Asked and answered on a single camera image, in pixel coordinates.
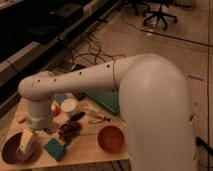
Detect yellow teal sponge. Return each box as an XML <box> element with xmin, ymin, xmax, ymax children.
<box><xmin>44</xmin><ymin>138</ymin><xmax>66</xmax><ymax>161</ymax></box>

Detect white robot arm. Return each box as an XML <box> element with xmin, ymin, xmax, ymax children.
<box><xmin>18</xmin><ymin>54</ymin><xmax>197</xmax><ymax>171</ymax></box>

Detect white paper cup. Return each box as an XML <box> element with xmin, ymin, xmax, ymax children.
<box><xmin>61</xmin><ymin>98</ymin><xmax>78</xmax><ymax>117</ymax></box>

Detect green plastic tray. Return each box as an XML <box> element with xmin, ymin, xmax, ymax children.
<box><xmin>86</xmin><ymin>91</ymin><xmax>120</xmax><ymax>115</ymax></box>

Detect blue-grey cloth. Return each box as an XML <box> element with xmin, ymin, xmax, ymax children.
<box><xmin>55</xmin><ymin>93</ymin><xmax>67</xmax><ymax>104</ymax></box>

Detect orange-brown bowl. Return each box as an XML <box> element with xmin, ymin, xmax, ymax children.
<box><xmin>97</xmin><ymin>126</ymin><xmax>124</xmax><ymax>154</ymax></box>

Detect dark grape bunch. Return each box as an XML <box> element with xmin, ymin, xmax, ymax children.
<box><xmin>58</xmin><ymin>122</ymin><xmax>82</xmax><ymax>146</ymax></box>

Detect black office chair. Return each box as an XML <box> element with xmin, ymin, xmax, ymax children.
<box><xmin>143</xmin><ymin>0</ymin><xmax>178</xmax><ymax>31</ymax></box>

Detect orange carrot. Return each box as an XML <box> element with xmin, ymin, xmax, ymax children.
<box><xmin>17</xmin><ymin>117</ymin><xmax>26</xmax><ymax>124</ymax></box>

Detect yellow cheese wedge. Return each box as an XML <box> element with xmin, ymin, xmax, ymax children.
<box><xmin>19</xmin><ymin>129</ymin><xmax>35</xmax><ymax>154</ymax></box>

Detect black floor object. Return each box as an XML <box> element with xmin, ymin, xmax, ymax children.
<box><xmin>196</xmin><ymin>136</ymin><xmax>213</xmax><ymax>156</ymax></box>

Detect purple bowl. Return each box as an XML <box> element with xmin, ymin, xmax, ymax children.
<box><xmin>1</xmin><ymin>132</ymin><xmax>35</xmax><ymax>164</ymax></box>

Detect black cables on floor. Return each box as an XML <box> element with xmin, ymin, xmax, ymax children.
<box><xmin>56</xmin><ymin>33</ymin><xmax>127</xmax><ymax>72</ymax></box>

